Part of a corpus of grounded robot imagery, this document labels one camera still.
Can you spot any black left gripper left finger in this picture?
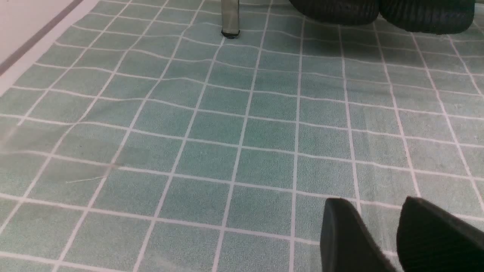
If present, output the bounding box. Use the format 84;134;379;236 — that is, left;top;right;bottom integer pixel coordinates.
320;198;396;272

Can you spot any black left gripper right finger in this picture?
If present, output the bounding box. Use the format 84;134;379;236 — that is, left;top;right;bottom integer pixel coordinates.
396;196;484;272

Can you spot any stainless steel shoe rack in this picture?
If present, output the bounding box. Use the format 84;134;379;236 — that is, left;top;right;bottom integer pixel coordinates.
221;0;240;39

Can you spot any black knit sneaker right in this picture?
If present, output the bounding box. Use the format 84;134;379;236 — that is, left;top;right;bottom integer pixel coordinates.
379;0;476;35

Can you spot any black knit sneaker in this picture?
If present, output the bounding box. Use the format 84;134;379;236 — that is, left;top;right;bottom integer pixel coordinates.
379;0;476;35
289;0;380;26

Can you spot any green checkered floor cloth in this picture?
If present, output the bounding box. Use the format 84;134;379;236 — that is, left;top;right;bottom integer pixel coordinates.
0;0;483;272

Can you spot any black knit sneaker left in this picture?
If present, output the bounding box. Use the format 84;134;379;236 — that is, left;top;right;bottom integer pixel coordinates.
289;0;380;26

